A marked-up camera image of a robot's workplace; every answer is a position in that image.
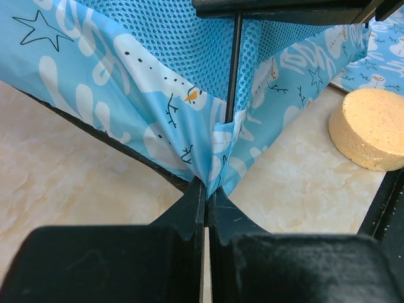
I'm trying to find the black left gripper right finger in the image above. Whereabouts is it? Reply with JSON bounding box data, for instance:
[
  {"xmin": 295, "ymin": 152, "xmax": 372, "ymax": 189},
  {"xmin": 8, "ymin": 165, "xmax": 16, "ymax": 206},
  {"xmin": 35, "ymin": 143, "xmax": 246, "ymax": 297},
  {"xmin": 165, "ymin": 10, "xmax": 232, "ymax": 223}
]
[{"xmin": 207, "ymin": 189, "xmax": 403, "ymax": 302}]

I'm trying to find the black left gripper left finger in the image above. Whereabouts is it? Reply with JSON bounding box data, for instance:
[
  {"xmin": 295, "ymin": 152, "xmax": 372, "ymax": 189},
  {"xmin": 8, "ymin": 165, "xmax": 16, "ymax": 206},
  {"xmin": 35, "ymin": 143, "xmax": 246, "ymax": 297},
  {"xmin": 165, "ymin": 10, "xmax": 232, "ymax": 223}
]
[{"xmin": 1, "ymin": 179, "xmax": 206, "ymax": 302}]

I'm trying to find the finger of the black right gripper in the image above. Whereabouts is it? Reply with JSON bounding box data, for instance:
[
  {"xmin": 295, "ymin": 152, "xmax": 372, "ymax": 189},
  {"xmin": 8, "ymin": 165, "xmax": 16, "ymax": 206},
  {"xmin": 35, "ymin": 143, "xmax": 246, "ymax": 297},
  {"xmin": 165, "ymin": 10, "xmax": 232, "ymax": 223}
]
[{"xmin": 192, "ymin": 0, "xmax": 403, "ymax": 26}]

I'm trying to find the thin black tent pole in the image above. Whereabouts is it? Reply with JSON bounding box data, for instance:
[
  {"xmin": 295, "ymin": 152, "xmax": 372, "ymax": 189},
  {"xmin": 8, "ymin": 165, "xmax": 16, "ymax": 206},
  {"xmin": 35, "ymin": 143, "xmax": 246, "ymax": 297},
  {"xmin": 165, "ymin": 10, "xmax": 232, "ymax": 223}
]
[{"xmin": 225, "ymin": 11, "xmax": 243, "ymax": 123}]

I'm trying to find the blue patterned pet tent fabric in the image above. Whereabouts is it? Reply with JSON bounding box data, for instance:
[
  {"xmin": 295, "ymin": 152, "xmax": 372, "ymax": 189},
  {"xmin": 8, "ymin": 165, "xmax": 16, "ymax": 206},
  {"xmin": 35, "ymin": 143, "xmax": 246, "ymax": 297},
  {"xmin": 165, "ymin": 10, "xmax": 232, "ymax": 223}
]
[{"xmin": 1, "ymin": 1, "xmax": 371, "ymax": 194}]

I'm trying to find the blue patterned tent mat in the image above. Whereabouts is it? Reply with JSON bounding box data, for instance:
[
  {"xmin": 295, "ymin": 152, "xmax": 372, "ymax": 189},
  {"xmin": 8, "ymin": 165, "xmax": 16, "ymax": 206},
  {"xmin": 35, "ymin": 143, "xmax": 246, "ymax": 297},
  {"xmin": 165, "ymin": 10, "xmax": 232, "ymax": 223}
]
[{"xmin": 332, "ymin": 8, "xmax": 403, "ymax": 95}]

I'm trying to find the orange round lid jar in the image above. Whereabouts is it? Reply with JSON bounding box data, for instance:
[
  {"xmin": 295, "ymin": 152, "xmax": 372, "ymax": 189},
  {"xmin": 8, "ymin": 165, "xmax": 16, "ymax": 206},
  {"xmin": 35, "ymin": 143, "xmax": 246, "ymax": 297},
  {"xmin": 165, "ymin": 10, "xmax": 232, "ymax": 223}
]
[{"xmin": 328, "ymin": 88, "xmax": 403, "ymax": 172}]

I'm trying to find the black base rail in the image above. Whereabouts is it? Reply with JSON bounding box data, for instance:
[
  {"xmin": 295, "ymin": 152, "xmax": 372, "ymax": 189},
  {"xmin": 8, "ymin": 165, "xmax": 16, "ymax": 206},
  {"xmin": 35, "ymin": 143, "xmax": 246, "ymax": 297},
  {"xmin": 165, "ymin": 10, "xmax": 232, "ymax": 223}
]
[{"xmin": 358, "ymin": 169, "xmax": 403, "ymax": 259}]

